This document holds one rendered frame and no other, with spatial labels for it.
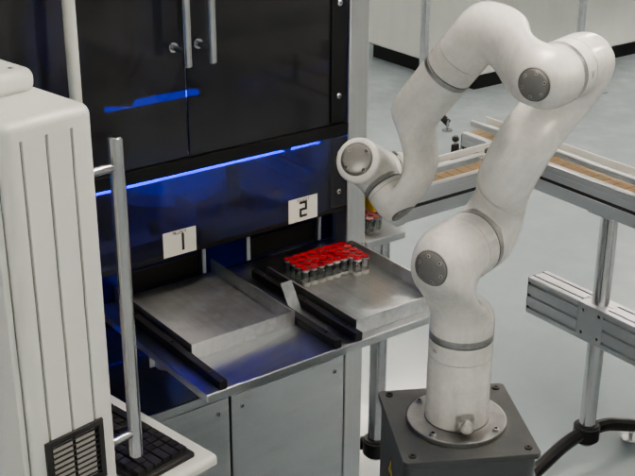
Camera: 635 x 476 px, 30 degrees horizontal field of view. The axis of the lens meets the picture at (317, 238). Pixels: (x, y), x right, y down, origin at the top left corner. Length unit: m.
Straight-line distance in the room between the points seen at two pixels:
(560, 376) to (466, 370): 2.08
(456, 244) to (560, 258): 3.14
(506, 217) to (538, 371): 2.19
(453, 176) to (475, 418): 1.21
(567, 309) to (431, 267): 1.57
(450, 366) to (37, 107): 0.87
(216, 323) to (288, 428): 0.57
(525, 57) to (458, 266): 0.39
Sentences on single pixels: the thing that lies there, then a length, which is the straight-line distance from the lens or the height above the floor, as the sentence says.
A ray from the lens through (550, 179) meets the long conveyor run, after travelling 3.46.
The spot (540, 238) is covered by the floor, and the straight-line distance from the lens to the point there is 5.35.
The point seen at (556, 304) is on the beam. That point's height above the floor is 0.50.
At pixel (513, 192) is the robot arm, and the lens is 2.02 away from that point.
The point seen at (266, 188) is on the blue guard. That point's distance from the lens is 2.75.
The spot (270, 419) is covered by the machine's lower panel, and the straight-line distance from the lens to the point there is 3.04.
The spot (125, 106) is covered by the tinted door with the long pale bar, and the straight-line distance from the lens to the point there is 2.51.
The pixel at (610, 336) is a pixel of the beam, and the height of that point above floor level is 0.49.
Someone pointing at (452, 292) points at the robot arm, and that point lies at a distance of 2.05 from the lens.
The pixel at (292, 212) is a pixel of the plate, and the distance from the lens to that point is 2.82.
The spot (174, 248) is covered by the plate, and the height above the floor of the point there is 1.01.
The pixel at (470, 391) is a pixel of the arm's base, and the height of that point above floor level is 0.96.
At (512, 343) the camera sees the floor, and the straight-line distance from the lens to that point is 4.43.
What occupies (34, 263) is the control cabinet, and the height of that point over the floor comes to 1.32.
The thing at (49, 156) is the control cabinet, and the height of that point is 1.49.
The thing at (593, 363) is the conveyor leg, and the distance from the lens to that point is 3.60.
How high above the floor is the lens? 2.08
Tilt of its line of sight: 23 degrees down
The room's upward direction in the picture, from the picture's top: straight up
